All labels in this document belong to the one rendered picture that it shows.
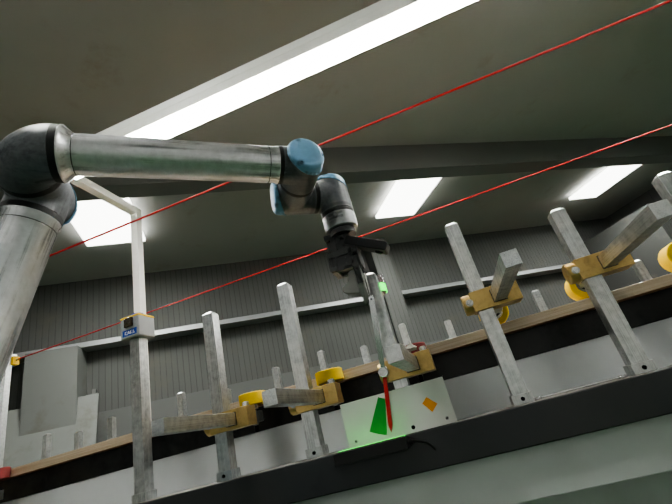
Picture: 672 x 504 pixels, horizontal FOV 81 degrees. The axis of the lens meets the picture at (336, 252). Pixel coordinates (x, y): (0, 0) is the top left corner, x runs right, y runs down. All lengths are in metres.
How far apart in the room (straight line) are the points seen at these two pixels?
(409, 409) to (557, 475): 0.32
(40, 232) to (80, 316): 5.19
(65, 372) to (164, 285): 1.55
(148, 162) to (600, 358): 1.20
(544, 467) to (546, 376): 0.29
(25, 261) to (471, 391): 1.10
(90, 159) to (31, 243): 0.21
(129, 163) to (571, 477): 1.11
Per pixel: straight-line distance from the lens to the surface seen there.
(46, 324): 6.28
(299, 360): 1.09
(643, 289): 1.30
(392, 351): 0.74
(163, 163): 0.91
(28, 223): 1.01
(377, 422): 1.02
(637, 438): 1.08
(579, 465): 1.06
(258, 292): 5.98
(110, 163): 0.93
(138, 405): 1.36
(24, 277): 0.98
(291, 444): 1.34
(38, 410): 5.64
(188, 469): 1.52
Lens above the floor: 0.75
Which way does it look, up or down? 23 degrees up
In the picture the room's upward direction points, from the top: 15 degrees counter-clockwise
